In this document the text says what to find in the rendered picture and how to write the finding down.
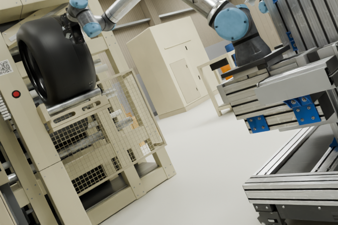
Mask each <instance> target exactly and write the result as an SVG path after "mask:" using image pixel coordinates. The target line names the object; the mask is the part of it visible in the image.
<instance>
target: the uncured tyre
mask: <svg viewBox="0 0 338 225"><path fill-rule="evenodd" d="M59 19H60V15H52V16H48V17H44V18H40V19H36V20H32V21H28V22H25V23H23V24H22V25H21V26H20V28H19V30H18V31H17V35H16V38H17V45H18V49H19V53H20V57H21V60H22V63H23V65H24V68H25V71H26V73H27V75H28V78H29V80H30V82H31V83H32V85H33V87H34V89H35V91H36V92H37V94H38V96H39V97H40V99H41V100H42V101H43V103H44V104H45V105H46V106H47V107H51V106H53V105H56V104H58V103H61V102H63V101H66V100H68V99H70V98H73V97H75V96H78V95H80V94H83V93H85V92H88V91H90V90H93V89H95V87H96V81H97V79H96V70H95V65H94V62H93V58H92V55H91V53H90V50H89V48H88V45H87V43H86V41H85V42H84V43H82V44H79V45H77V44H75V42H74V39H73V37H71V38H69V39H68V38H66V37H65V36H64V35H63V29H62V24H61V22H60V20H59ZM91 81H93V85H92V86H91V87H89V82H91ZM71 84H73V85H71ZM68 85H70V86H68Z"/></svg>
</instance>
